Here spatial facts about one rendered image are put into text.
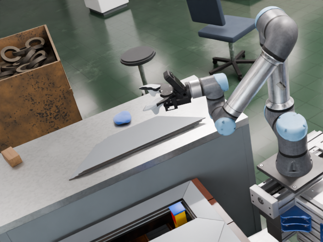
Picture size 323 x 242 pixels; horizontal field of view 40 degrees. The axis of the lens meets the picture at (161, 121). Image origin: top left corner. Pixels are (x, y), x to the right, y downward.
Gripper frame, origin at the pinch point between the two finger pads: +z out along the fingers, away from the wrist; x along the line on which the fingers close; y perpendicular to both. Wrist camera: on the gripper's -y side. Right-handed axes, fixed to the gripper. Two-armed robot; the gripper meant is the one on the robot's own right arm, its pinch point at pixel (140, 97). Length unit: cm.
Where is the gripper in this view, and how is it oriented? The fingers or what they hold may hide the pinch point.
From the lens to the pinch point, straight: 176.6
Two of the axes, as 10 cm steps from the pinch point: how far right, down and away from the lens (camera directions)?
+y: 1.9, 7.4, 6.5
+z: -9.7, 2.3, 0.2
